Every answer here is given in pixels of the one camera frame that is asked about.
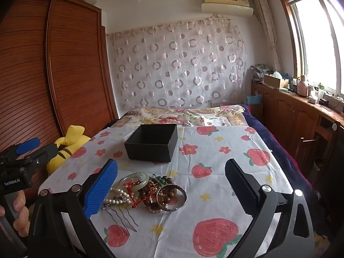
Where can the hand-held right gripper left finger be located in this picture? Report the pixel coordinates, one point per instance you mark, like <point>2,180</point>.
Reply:
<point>100,190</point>

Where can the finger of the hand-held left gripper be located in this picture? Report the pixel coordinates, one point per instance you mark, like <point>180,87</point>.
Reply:
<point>45,153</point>
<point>27,145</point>

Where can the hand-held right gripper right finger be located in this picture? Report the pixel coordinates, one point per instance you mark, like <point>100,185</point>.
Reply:
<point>242,190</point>

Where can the metal hair comb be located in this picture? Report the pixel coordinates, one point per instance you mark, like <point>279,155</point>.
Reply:
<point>106,207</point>

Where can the green jade bangle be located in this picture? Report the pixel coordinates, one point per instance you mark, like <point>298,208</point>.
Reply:
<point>134,175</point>

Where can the black box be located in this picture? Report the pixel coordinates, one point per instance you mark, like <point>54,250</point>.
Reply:
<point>150,150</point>

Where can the silver bangle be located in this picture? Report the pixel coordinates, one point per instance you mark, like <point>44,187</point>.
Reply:
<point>172,209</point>

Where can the person's left hand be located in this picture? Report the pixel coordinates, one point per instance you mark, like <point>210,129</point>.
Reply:
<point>20,203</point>

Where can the yellow plush toy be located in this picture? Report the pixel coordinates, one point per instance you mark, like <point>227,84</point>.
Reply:
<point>72,137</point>

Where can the strawberry printed cloth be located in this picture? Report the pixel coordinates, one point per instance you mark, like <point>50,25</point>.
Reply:
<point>215,145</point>

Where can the dark blue blanket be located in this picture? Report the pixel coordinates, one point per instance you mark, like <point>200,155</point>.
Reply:
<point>271,139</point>

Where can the wooden wardrobe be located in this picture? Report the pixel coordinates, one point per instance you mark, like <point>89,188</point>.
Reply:
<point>67,72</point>

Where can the wooden cabinet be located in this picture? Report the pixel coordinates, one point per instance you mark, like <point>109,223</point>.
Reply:
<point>285,118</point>

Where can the teal bag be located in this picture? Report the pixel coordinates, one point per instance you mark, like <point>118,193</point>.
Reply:
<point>254,99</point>

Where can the floral blanket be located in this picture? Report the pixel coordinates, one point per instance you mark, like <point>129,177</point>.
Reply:
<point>161,118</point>

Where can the brown tissue box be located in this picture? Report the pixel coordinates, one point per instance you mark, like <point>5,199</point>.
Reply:
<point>274,82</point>

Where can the pink kettle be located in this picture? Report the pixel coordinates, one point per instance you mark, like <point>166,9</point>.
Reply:
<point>303,87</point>

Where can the stack of folded items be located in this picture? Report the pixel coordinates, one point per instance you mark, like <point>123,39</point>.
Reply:
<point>260,71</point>

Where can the white bottle green cap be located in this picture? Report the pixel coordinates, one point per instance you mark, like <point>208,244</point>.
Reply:
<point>321,92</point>

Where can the circle patterned curtain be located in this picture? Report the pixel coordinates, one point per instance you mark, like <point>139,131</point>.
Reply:
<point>174,67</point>

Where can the patterned side curtain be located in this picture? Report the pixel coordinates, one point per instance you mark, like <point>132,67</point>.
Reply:
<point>268,29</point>

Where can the window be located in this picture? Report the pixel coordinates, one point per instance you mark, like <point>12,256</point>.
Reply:
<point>314,37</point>

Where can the cream air conditioner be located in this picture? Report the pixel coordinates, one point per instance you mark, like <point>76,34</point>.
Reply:
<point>225,1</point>

